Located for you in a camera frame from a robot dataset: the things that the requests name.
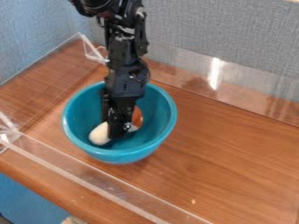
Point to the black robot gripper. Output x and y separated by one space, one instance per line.
125 88

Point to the white brown toy mushroom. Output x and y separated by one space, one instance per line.
99 137

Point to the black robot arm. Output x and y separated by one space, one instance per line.
122 17

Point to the clear acrylic left barrier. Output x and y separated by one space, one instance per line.
37 88

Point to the clear acrylic barrier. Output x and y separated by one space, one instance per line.
37 88
258 91
91 178

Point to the clear acrylic front barrier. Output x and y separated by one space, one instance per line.
91 178

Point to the clear acrylic back barrier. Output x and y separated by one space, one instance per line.
258 91

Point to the clear acrylic corner bracket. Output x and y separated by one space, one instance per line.
95 53

